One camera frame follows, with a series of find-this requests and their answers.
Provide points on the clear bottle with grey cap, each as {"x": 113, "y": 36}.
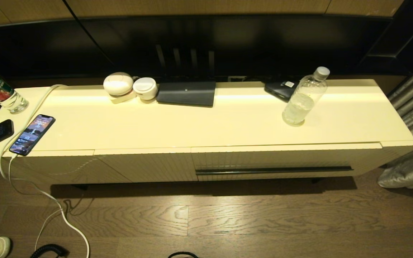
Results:
{"x": 302, "y": 102}

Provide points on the cream ribbed cabinet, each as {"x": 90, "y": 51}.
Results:
{"x": 228, "y": 122}

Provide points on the dark grey flat router box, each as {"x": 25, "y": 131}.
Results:
{"x": 186, "y": 93}

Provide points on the white round jar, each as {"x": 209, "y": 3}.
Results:
{"x": 145, "y": 87}

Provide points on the black box with white sticker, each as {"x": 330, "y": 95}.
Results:
{"x": 277, "y": 91}

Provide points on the black flat television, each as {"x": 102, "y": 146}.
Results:
{"x": 228, "y": 43}

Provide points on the white oval speaker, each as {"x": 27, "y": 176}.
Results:
{"x": 117, "y": 84}

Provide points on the black smartphone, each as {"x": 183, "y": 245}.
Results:
{"x": 32, "y": 134}

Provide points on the water bottle with green-red label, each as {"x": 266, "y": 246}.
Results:
{"x": 2, "y": 95}

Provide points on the wall socket plate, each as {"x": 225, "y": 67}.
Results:
{"x": 236, "y": 78}

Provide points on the dark wooden wall frame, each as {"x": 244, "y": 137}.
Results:
{"x": 407, "y": 36}

